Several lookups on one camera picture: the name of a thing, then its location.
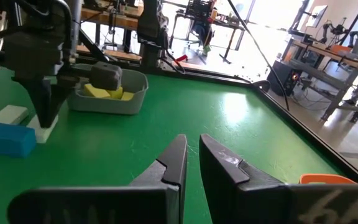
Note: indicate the white foam block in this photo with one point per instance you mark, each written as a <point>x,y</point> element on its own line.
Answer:
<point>8,114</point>
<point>42,135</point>

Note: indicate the workbench with metal legs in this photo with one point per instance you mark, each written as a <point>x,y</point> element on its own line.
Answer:
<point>346,59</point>

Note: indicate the silver frame post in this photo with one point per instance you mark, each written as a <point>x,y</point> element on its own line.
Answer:
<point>75,28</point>

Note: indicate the red tape tag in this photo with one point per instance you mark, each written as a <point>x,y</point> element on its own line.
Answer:
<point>182,58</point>

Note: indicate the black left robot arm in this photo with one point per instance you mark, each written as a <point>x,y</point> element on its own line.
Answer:
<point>152,31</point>

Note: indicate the black computer tower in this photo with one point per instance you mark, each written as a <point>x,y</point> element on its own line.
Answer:
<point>286,77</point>

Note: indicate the background desk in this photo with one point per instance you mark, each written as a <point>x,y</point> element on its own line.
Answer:
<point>225,23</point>

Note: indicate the small black robot arm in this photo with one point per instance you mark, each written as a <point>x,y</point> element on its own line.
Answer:
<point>336,31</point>

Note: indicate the yellow foam block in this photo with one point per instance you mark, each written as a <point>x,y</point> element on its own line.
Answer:
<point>127,96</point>
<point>96,91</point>
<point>116,92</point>

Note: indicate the black mesh crate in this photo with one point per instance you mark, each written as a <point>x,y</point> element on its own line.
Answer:
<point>199,9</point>

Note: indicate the black table edge frame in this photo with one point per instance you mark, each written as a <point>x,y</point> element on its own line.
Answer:
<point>216,78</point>

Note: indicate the desktop monitor on stand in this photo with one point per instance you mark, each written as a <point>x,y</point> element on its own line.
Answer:
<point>317,15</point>

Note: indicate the small orange container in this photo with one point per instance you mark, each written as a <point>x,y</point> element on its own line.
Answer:
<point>340,48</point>

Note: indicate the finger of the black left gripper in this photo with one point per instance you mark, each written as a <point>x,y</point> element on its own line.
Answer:
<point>59,93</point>
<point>42,99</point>

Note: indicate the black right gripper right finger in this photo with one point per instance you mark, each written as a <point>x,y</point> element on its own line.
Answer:
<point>244,199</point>

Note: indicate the wooden workbench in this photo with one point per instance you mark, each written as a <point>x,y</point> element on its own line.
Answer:
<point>113,18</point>

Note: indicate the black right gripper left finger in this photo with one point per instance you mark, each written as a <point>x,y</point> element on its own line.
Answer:
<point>166,202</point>

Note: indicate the grey plastic bin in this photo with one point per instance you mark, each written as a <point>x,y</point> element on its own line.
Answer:
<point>110,105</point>

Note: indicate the blue foam block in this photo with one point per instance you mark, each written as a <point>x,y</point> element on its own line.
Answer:
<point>5,140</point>

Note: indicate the orange plastic bin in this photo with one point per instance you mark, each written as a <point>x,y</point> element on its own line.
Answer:
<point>325,179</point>

